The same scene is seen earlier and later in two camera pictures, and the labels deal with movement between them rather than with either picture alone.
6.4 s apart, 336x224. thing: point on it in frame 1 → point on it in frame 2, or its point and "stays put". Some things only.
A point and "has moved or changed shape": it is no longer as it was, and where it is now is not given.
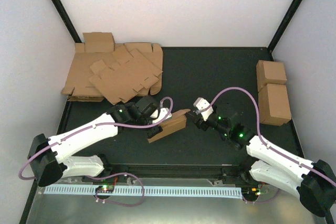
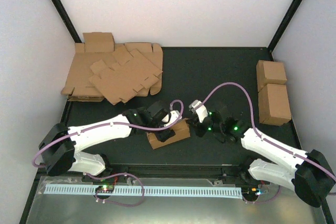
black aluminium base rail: (226, 172) stays put
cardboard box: (270, 72) stays put
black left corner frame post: (58, 5) stays put
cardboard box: (177, 122) has moved or changed shape
